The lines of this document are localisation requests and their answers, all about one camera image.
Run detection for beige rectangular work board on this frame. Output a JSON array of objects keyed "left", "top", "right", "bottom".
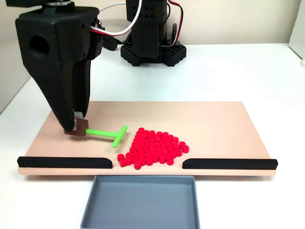
[{"left": 18, "top": 101, "right": 278, "bottom": 177}]

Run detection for black edge rail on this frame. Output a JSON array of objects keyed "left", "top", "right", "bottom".
[
  {"left": 182, "top": 158, "right": 278, "bottom": 170},
  {"left": 17, "top": 156, "right": 113, "bottom": 169}
]

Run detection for white box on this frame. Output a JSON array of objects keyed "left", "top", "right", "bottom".
[{"left": 289, "top": 0, "right": 305, "bottom": 60}]

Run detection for grey plastic tray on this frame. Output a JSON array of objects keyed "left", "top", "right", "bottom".
[{"left": 80, "top": 175, "right": 201, "bottom": 229}]

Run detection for white red black servo cable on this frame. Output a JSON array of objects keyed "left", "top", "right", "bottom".
[
  {"left": 90, "top": 0, "right": 143, "bottom": 37},
  {"left": 166, "top": 0, "right": 184, "bottom": 47}
]

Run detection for green T pusher brown handle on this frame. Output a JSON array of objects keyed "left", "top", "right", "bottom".
[{"left": 66, "top": 119, "right": 128, "bottom": 149}]

